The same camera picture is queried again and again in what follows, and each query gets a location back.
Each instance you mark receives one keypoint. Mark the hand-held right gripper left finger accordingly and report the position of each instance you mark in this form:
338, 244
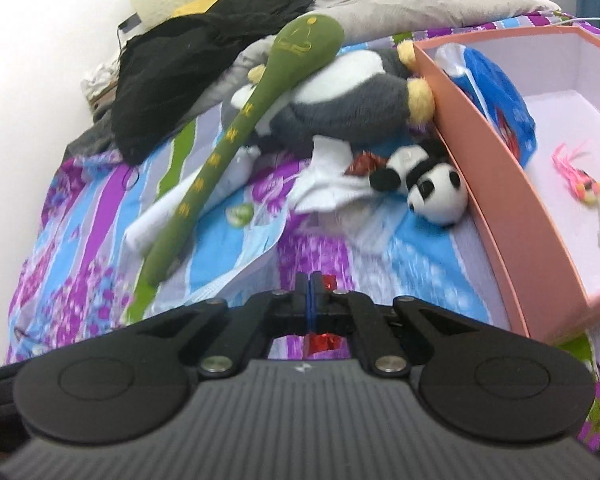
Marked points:
300, 305

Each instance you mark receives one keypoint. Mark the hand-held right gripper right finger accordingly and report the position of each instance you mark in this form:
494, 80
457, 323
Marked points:
320, 305

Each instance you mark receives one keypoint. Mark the shiny red foil wrapper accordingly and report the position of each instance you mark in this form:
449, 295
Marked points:
322, 344

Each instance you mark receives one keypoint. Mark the white bubble wrap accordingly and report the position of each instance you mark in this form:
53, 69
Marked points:
325, 180

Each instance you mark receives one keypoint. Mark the dark red foil packet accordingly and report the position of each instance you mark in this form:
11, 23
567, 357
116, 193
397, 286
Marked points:
362, 164

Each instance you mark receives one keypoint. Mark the small panda plush toy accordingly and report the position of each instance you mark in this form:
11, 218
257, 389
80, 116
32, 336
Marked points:
440, 195

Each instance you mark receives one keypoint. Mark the pink cardboard box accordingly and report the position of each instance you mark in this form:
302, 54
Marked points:
495, 210

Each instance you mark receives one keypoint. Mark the blue printed plastic bag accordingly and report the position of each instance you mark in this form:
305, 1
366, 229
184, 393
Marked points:
495, 90

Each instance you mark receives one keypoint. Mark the pink tassel toy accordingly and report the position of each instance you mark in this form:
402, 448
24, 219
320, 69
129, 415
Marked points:
577, 180

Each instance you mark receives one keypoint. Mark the grey penguin plush toy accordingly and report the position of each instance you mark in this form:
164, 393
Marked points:
340, 105

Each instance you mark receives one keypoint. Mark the green plush stick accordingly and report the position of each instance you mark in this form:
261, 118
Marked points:
305, 42

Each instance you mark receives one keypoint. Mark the dark grey blanket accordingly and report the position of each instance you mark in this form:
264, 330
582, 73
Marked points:
92, 140

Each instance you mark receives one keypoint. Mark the black garment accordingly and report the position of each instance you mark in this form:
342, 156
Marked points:
180, 60

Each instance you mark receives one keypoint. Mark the white crumpled cloth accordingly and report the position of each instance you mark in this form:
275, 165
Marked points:
102, 80

